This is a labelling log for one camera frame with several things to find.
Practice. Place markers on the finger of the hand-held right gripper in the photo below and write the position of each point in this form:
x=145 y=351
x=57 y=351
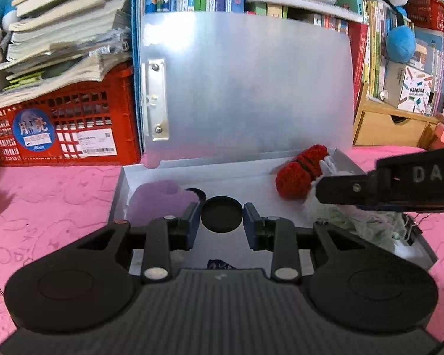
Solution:
x=346 y=189

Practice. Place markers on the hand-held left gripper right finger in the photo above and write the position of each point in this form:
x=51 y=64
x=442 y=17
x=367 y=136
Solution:
x=251 y=228

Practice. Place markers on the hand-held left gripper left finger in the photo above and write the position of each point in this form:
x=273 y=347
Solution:
x=193 y=226

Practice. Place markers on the black round lid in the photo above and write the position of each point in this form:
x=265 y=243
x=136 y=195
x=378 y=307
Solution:
x=199 y=194
x=222 y=214

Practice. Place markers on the purple fluffy ball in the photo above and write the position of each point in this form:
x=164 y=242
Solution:
x=159 y=199

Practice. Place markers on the dark blue patterned pouch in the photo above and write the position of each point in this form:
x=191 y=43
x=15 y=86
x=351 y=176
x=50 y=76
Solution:
x=220 y=264

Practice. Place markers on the red knitted pouch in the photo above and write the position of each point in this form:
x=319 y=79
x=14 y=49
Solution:
x=296 y=177

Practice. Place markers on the translucent plastic file box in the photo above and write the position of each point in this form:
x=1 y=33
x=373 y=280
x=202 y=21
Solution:
x=244 y=88

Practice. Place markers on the black binder clip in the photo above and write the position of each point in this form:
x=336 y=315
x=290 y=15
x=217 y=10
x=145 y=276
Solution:
x=410 y=233

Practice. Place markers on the wooden drawer organizer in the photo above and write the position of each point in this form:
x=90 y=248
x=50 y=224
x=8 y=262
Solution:
x=388 y=127

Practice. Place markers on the white printed cardboard box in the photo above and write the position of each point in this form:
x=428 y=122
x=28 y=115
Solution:
x=414 y=88

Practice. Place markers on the pink bunny print blanket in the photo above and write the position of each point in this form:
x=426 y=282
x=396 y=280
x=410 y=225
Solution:
x=59 y=199

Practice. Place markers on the red plastic crate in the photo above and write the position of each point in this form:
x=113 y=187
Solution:
x=96 y=118

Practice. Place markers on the red mesh basket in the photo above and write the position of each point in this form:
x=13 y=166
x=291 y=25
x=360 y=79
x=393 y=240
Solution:
x=436 y=14

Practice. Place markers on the stack of worn books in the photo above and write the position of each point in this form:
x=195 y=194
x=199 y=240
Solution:
x=66 y=26

